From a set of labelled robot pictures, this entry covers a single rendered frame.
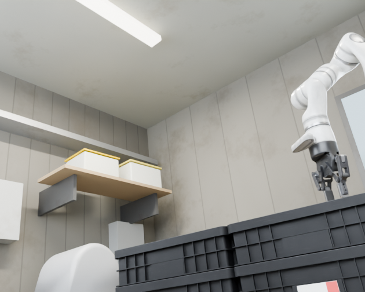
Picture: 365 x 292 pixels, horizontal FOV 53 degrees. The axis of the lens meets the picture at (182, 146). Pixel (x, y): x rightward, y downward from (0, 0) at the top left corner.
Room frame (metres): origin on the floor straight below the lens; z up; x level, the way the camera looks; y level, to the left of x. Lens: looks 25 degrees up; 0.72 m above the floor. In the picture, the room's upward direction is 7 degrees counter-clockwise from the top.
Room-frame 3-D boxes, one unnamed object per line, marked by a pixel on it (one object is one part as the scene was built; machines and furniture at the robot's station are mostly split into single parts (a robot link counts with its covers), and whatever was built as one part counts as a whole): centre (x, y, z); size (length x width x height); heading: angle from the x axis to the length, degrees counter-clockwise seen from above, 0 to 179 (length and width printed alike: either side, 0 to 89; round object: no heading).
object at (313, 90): (0.93, -0.39, 1.23); 0.09 x 0.07 x 0.15; 24
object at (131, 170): (3.52, 0.51, 2.03); 0.44 x 0.37 x 0.24; 142
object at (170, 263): (1.22, 0.02, 0.87); 0.40 x 0.30 x 0.11; 61
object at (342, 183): (0.90, -0.40, 0.98); 0.03 x 0.01 x 0.05; 14
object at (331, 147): (0.94, -0.39, 1.06); 0.08 x 0.08 x 0.09
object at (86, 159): (3.10, 0.85, 2.02); 0.40 x 0.33 x 0.22; 142
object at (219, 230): (1.22, 0.02, 0.92); 0.40 x 0.30 x 0.02; 61
